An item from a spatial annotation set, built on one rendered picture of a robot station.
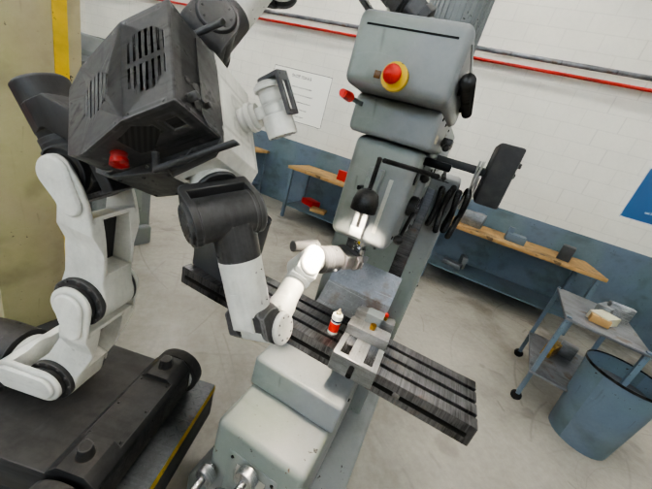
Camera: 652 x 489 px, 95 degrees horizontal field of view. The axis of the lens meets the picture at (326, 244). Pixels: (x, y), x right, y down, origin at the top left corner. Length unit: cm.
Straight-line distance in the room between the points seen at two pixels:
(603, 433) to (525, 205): 315
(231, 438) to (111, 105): 94
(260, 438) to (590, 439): 248
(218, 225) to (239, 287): 14
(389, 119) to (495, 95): 443
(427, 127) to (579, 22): 478
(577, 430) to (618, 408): 33
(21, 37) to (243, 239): 167
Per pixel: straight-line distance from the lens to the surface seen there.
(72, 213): 91
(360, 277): 147
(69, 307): 103
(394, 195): 91
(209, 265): 137
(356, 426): 191
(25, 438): 136
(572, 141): 534
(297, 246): 90
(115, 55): 70
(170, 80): 58
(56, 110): 90
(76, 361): 123
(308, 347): 117
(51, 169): 91
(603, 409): 297
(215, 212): 59
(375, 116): 89
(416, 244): 140
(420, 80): 79
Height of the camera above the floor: 162
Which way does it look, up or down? 21 degrees down
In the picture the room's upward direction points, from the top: 16 degrees clockwise
